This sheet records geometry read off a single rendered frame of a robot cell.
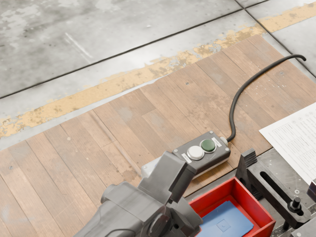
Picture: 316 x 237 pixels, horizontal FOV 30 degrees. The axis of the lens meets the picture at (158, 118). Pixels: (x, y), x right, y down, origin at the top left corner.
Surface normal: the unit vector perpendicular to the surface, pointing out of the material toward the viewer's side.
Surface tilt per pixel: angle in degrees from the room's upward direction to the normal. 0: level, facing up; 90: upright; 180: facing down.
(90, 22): 0
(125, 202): 17
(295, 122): 1
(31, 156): 0
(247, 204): 90
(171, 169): 29
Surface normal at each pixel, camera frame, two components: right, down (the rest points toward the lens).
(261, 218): -0.82, 0.40
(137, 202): 0.22, -0.80
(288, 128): 0.07, -0.64
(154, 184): -0.23, -0.27
